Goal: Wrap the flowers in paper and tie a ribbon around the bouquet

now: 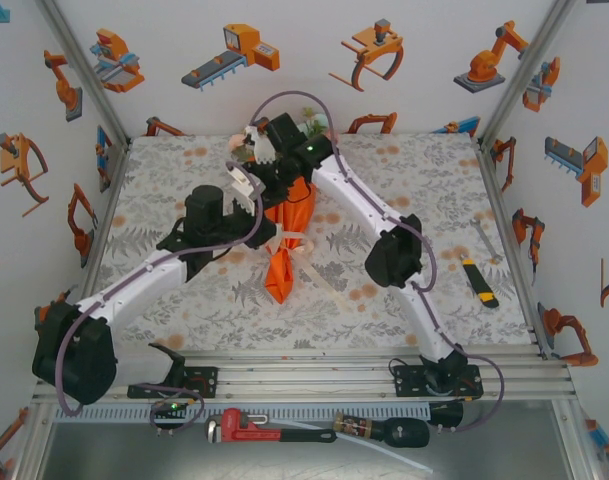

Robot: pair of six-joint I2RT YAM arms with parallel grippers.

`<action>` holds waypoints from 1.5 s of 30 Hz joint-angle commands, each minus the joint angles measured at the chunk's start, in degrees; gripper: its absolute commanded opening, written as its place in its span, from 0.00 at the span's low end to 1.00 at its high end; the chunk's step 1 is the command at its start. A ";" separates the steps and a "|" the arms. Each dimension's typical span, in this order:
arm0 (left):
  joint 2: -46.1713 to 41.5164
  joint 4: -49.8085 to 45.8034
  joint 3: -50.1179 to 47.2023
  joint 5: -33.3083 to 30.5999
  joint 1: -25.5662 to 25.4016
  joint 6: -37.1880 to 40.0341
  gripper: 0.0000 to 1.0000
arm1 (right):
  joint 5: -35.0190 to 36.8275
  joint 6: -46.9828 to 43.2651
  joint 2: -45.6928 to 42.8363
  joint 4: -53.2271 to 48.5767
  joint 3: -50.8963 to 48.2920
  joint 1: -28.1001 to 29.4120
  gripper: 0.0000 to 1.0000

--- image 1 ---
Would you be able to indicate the floral grey table cloth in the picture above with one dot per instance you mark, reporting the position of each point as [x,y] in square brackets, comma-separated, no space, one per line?
[209,320]

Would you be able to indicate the white plastic tube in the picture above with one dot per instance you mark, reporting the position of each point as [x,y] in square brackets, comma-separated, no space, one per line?
[384,447]

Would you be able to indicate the yellow black utility knife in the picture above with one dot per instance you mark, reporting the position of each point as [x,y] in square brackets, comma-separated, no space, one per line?
[480,282]

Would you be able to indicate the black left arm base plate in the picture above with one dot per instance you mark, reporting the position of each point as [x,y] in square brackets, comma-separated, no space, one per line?
[204,381]

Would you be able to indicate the grey metal lower shelf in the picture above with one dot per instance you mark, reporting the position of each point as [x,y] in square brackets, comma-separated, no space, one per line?
[134,455]

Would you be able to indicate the red pipe wrench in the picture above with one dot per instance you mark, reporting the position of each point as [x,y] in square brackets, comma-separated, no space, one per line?
[244,425]

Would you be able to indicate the cream ribbon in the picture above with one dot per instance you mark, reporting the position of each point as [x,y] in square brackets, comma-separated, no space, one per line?
[304,260]

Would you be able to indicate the orange wrapping paper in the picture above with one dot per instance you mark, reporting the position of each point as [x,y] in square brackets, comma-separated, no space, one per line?
[281,275]

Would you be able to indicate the aluminium front rail bed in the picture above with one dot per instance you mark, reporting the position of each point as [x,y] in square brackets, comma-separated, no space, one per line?
[304,382]

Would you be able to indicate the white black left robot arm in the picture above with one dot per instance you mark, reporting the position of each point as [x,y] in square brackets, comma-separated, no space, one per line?
[139,285]

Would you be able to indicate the aluminium frame post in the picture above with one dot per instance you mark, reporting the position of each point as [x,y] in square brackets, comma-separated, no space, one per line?
[81,65]
[529,65]

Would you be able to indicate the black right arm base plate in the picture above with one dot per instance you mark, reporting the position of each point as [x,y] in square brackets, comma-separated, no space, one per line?
[409,382]

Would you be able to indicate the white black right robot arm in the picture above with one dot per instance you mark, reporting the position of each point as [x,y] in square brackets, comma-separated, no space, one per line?
[354,192]

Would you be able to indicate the silver spanner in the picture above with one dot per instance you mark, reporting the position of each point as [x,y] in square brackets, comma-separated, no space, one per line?
[485,240]

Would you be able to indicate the small green led board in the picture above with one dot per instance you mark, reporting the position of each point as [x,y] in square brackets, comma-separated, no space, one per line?
[171,406]

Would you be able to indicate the black brown handheld tool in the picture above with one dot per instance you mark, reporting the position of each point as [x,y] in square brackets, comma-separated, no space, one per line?
[404,431]

